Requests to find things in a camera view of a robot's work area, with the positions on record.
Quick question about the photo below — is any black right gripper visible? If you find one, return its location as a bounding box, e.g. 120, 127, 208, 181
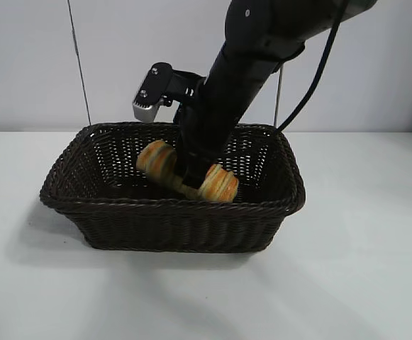
175, 45, 278, 193

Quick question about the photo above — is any long striped bread loaf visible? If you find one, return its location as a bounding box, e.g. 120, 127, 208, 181
135, 139, 240, 204

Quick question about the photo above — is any dark brown wicker basket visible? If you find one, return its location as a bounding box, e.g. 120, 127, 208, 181
38, 122, 306, 254

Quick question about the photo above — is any thin dark backdrop rod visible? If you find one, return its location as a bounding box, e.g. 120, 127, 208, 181
274, 62, 284, 126
66, 0, 93, 125

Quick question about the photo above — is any black right camera bracket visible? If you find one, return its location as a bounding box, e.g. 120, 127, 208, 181
162, 68, 207, 108

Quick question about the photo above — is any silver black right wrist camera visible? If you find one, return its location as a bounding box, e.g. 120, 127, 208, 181
131, 62, 174, 124

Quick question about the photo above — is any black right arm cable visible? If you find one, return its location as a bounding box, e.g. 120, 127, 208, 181
276, 0, 349, 130

